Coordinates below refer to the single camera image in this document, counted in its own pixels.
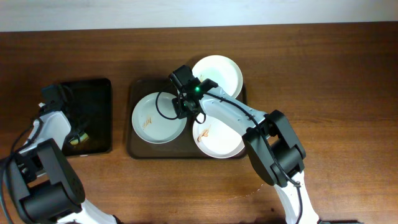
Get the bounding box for green yellow sponge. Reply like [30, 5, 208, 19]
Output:
[69, 133, 90, 146]

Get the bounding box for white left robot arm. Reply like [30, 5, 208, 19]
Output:
[1, 85, 120, 224]

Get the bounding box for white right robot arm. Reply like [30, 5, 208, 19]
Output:
[171, 78, 321, 223]

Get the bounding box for small black tray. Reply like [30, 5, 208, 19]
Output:
[60, 78, 113, 157]

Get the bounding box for large brown serving tray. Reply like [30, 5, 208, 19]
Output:
[126, 77, 249, 160]

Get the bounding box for white plate with sauce stain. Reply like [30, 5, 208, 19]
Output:
[131, 92, 187, 144]

